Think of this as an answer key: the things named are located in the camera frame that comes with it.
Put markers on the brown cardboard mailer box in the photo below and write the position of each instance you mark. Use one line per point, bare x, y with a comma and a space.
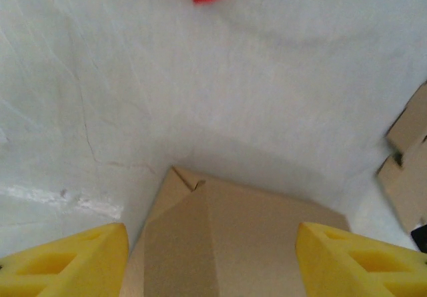
233, 237
407, 183

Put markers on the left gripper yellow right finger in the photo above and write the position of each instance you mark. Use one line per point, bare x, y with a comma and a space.
360, 267

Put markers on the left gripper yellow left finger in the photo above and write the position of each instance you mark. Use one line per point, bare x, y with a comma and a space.
66, 267

